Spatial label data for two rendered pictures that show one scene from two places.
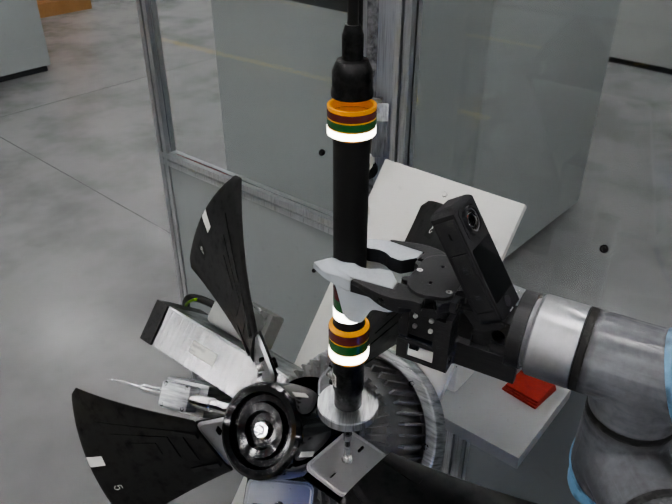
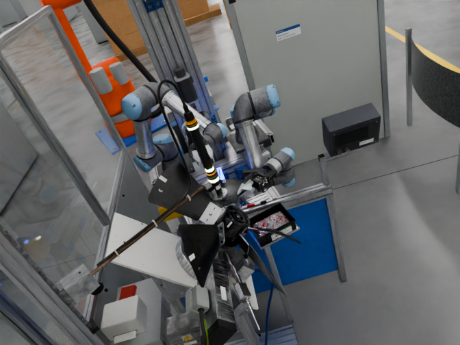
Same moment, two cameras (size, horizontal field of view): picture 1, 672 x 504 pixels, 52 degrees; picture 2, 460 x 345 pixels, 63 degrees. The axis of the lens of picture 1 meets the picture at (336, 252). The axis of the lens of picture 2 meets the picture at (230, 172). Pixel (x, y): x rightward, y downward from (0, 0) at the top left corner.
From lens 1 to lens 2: 167 cm
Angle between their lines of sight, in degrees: 96
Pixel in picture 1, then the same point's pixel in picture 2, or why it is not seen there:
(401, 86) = (18, 311)
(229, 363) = (220, 280)
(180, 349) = (228, 304)
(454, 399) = (150, 306)
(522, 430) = (149, 282)
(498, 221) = (122, 219)
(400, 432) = not seen: hidden behind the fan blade
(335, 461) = not seen: hidden behind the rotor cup
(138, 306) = not seen: outside the picture
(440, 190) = (115, 237)
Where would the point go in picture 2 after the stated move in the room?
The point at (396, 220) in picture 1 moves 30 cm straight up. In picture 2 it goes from (131, 252) to (92, 194)
